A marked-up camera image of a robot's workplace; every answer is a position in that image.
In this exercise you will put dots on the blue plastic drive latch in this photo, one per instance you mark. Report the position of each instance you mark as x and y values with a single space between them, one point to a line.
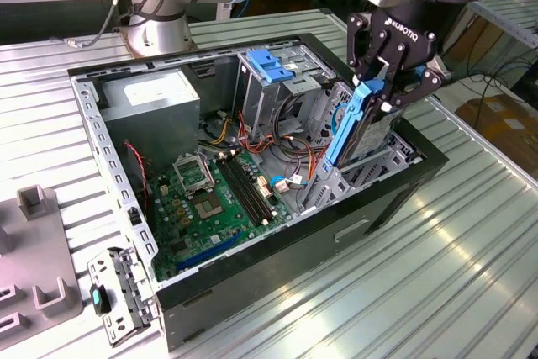
262 62

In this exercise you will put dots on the labelled cardboard box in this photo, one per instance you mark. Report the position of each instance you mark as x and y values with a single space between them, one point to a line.
504 128

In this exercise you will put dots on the green motherboard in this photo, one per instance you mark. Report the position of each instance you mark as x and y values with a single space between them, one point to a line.
197 228

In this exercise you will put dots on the metal slat side table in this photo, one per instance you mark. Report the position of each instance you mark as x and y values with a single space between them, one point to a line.
504 10

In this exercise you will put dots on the silver disk bay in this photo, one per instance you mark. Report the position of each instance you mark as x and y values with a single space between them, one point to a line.
328 191

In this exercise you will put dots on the long blue expansion slot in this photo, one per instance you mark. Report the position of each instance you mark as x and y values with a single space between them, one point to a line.
206 254

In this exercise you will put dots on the grey parts rack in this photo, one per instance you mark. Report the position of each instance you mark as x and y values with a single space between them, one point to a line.
38 249

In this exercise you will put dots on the black PC case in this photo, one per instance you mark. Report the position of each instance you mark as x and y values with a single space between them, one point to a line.
294 258

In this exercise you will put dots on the black RAM slot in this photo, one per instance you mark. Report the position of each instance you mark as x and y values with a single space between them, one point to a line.
241 193
254 188

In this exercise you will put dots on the silver card bracket latch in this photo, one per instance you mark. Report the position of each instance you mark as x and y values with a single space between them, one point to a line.
126 287

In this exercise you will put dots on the CPU socket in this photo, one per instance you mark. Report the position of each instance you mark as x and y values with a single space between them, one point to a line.
208 207

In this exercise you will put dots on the hard disk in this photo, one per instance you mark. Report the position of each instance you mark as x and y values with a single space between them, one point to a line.
365 136

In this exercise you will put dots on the silver metal drive cage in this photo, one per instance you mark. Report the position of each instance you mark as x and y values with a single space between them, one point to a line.
260 102

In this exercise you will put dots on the grey power supply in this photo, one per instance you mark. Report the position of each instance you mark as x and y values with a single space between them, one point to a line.
151 132

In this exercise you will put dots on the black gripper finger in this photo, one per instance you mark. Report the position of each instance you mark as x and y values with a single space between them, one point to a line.
357 43
424 81

